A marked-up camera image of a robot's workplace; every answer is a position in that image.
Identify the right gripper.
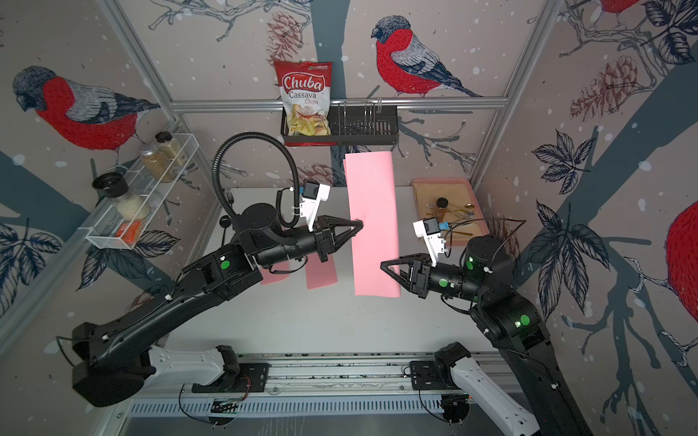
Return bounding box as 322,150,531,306
382,251,488,305

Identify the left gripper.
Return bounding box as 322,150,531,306
254,213,362,269

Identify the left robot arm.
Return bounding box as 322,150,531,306
71,203,364,407

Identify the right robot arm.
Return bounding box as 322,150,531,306
381,235,592,435

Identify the small brown bottle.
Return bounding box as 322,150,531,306
433,197,449,223

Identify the metal spoon on tray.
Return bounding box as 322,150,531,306
425,203,476,216

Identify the black ladle spoon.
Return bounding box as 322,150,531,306
218,214,232,246

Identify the Chuba cassava chips bag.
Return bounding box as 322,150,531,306
274,60,333,137

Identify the spice jar silver lid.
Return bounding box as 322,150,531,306
139,144,176,183

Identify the spice jar dark lid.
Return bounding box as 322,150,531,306
156,131,188,167

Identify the black lid rice jar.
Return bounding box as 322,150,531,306
92,172,151,222

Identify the small red packet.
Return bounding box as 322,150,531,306
115,220,144,245

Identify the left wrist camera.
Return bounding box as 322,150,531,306
299,181,331,232

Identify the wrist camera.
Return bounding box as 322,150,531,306
413,218,450,267
299,181,331,232

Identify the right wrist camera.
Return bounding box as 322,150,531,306
413,218,450,267

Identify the black wire wall basket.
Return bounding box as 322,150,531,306
280,102,399,146

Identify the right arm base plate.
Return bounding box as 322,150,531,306
408,358,485,392

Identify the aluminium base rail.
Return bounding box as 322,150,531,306
111,351,571,399

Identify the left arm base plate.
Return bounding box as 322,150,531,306
192,363,271,393

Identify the clear acrylic wall shelf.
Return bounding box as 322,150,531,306
87,132,199,250

